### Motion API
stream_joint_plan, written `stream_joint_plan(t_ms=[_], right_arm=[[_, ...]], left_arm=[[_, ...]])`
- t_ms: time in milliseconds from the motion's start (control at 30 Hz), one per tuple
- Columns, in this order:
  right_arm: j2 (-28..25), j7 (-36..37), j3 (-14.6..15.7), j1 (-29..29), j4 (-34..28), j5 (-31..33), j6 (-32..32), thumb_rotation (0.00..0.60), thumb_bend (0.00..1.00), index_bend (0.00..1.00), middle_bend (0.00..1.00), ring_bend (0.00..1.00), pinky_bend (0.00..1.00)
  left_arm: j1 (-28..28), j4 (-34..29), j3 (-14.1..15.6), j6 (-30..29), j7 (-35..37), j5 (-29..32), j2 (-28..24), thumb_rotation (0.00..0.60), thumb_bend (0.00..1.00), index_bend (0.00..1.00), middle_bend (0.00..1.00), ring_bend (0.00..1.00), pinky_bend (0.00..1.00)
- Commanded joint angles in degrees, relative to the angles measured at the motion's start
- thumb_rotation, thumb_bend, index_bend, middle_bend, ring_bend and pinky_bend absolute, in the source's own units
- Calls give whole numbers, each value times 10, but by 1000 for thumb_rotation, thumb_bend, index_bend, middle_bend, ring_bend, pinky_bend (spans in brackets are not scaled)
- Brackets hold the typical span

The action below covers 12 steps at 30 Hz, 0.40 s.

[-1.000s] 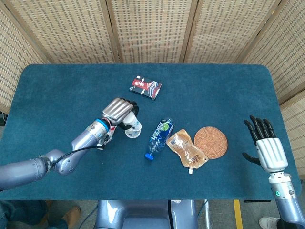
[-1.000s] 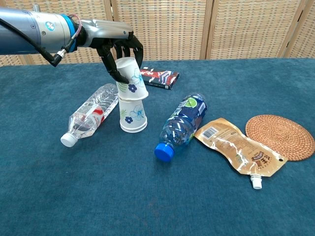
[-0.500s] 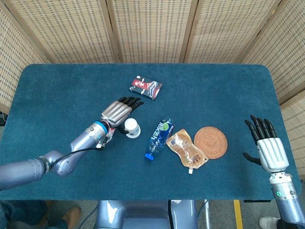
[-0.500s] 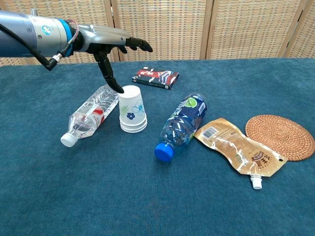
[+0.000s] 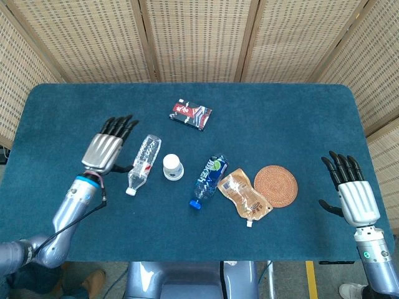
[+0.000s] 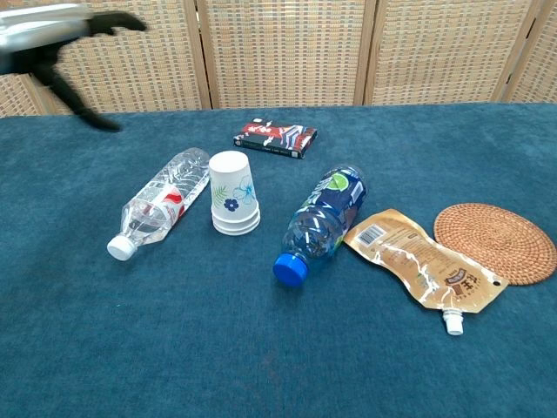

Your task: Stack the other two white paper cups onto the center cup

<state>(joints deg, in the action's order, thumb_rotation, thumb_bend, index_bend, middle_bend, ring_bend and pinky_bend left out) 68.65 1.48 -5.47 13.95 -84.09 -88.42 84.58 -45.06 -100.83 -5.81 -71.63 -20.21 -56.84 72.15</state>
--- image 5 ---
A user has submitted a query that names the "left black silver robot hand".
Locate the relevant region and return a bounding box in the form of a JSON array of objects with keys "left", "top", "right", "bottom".
[{"left": 80, "top": 114, "right": 140, "bottom": 176}]

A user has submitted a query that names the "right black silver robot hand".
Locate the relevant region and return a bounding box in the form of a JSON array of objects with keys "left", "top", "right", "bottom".
[{"left": 318, "top": 151, "right": 382, "bottom": 227}]

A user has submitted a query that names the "clear plastic water bottle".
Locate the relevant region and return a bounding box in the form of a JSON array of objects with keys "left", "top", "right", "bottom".
[{"left": 125, "top": 134, "right": 163, "bottom": 197}]

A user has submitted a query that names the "woven screen panel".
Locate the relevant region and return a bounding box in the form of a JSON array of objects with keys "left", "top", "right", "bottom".
[
  {"left": 140, "top": 0, "right": 259, "bottom": 83},
  {"left": 314, "top": 0, "right": 399, "bottom": 135},
  {"left": 239, "top": 0, "right": 372, "bottom": 83},
  {"left": 6, "top": 0, "right": 156, "bottom": 83},
  {"left": 0, "top": 9, "right": 63, "bottom": 149},
  {"left": 364, "top": 121, "right": 399, "bottom": 234}
]

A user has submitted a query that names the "round woven coaster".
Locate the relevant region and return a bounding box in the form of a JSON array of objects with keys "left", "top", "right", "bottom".
[{"left": 254, "top": 164, "right": 299, "bottom": 208}]

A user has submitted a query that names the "white sneaker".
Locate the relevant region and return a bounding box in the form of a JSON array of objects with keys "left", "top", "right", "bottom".
[{"left": 339, "top": 282, "right": 370, "bottom": 299}]

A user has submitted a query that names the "red black card box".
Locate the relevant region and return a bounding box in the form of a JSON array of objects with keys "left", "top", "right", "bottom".
[{"left": 169, "top": 98, "right": 214, "bottom": 132}]

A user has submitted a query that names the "blue label drink bottle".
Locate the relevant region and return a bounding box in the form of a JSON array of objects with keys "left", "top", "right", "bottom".
[{"left": 189, "top": 153, "right": 229, "bottom": 212}]

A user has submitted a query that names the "brown spout pouch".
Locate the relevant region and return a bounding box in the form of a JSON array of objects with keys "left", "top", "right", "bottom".
[{"left": 217, "top": 168, "right": 274, "bottom": 227}]

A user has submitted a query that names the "brown shoe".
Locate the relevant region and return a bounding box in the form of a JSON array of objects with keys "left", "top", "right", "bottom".
[{"left": 81, "top": 269, "right": 107, "bottom": 293}]

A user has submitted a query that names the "blue jeans leg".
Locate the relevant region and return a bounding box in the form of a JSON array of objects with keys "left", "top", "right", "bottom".
[{"left": 6, "top": 264, "right": 65, "bottom": 293}]

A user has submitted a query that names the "blue table cloth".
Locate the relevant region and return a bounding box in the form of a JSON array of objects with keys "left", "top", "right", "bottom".
[{"left": 0, "top": 82, "right": 395, "bottom": 262}]

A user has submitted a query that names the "grey-blue robot torso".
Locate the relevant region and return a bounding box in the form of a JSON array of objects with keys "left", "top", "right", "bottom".
[{"left": 123, "top": 260, "right": 259, "bottom": 299}]

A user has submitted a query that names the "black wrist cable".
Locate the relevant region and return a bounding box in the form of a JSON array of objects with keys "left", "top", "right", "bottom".
[{"left": 31, "top": 176, "right": 108, "bottom": 253}]

